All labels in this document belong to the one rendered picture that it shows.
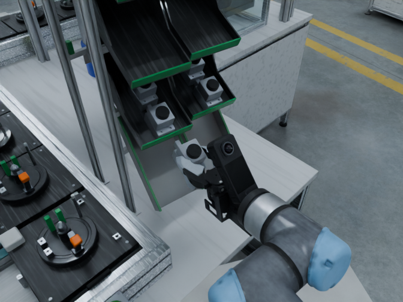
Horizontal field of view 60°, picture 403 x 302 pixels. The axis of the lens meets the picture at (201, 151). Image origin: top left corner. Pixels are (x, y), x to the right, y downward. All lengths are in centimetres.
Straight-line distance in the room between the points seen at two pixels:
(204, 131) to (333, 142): 183
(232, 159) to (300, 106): 246
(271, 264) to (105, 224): 56
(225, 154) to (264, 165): 66
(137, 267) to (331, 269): 50
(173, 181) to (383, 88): 280
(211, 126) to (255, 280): 62
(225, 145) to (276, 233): 16
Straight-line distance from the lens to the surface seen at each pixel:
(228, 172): 57
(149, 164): 92
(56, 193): 105
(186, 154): 69
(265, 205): 55
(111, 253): 89
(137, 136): 77
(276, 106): 247
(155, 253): 89
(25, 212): 104
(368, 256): 217
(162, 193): 92
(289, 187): 117
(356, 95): 331
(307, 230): 51
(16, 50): 196
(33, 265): 94
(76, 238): 81
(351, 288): 102
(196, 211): 107
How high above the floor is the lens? 172
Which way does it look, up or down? 44 degrees down
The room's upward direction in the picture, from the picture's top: straight up
